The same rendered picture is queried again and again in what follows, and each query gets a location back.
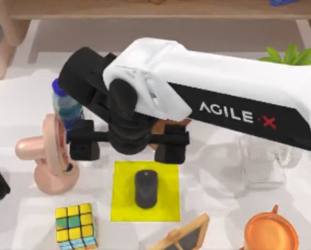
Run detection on framed blackboard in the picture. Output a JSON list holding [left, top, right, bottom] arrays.
[[145, 212, 210, 250]]

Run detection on pink desk fan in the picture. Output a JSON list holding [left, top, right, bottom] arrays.
[[14, 112, 80, 196]]

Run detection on green plant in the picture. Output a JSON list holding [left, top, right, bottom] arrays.
[[258, 43, 311, 66]]

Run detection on orange cup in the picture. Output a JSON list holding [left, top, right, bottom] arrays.
[[243, 205, 301, 250]]

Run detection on clear bottle with blue cap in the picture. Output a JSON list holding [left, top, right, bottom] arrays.
[[52, 78, 86, 134]]

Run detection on black computer mouse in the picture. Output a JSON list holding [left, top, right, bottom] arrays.
[[134, 169, 159, 210]]

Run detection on brown object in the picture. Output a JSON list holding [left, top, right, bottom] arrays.
[[147, 117, 191, 152]]

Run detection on wooden shelf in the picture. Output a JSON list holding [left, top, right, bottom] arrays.
[[0, 0, 311, 80]]

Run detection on flat yellow square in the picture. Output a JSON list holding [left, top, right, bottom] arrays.
[[109, 160, 181, 222]]

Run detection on coloured puzzle cube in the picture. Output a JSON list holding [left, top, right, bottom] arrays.
[[54, 202, 100, 250]]

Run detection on clear glass cup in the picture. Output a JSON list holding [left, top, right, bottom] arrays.
[[198, 134, 302, 199]]

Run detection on blue object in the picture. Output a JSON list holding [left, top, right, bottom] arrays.
[[269, 0, 295, 6]]

